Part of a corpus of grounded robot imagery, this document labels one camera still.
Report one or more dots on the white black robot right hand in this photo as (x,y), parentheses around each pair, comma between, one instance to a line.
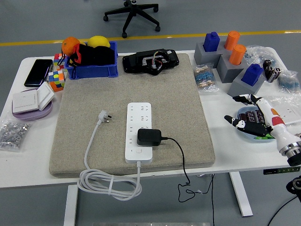
(281,131)

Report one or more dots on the white power strip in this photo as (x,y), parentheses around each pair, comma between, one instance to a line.
(138,113)

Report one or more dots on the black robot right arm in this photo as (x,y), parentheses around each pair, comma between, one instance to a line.
(294,150)

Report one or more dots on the pile of green batteries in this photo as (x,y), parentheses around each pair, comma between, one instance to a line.
(263,137)

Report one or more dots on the clear bag with white socket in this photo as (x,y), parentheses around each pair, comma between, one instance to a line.
(291,110)

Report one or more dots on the light blue plate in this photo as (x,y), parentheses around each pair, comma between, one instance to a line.
(249,137)

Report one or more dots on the pile of dark capacitors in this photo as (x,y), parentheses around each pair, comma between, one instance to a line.
(249,116)

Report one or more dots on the black table control panel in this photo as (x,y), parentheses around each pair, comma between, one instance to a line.
(282,170)

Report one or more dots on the clear bag of blue resistors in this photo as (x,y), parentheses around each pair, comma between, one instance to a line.
(288,82)

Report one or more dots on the bundle of black capacitors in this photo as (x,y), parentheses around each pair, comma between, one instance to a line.
(272,71)

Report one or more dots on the grey block holder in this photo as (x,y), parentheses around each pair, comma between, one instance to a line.
(201,58)
(237,87)
(225,73)
(225,52)

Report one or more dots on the blue square peg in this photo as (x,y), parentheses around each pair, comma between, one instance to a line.
(211,42)
(252,75)

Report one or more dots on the clear bag of small parts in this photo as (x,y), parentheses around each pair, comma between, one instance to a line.
(255,55)

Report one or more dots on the orange cylinder peg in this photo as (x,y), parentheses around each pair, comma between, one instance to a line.
(232,40)
(237,55)

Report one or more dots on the bag of striped resistors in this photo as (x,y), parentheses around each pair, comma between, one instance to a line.
(204,78)

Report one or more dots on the black office chair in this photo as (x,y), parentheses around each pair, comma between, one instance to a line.
(134,14)

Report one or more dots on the grey-brown mat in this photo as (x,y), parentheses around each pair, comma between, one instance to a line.
(94,94)

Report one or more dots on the blue plastic bin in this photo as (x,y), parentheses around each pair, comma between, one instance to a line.
(93,70)

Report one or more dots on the yellow lemon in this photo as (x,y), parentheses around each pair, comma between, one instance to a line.
(98,41)

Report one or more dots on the orange fruit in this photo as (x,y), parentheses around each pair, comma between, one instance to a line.
(68,44)

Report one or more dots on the large colourful puzzle cube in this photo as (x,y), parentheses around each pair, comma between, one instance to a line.
(57,81)

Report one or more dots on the small colourful puzzle cube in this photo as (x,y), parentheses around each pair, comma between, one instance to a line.
(58,61)

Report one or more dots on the black smartphone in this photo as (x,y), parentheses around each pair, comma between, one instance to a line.
(38,71)

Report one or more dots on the purple plate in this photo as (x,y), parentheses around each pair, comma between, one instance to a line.
(30,115)

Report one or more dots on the bag of metal nuts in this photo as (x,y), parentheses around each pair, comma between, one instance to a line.
(12,133)

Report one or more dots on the tilted white wall switch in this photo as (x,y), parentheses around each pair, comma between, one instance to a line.
(45,95)

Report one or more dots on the flat white wall switch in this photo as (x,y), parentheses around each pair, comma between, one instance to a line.
(24,101)

